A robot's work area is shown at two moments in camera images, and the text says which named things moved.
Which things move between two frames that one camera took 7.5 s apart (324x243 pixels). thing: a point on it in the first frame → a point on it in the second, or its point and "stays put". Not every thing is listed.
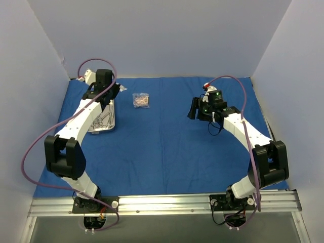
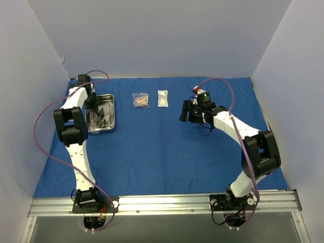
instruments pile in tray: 105,120 stays put
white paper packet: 122,88 → 162,98
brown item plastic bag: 140,100 stays put
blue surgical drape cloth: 157,151 → 56,179
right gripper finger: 191,114 → 185,111
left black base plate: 83,205 stays put
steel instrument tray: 106,120 stays put
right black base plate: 224,202 stays put
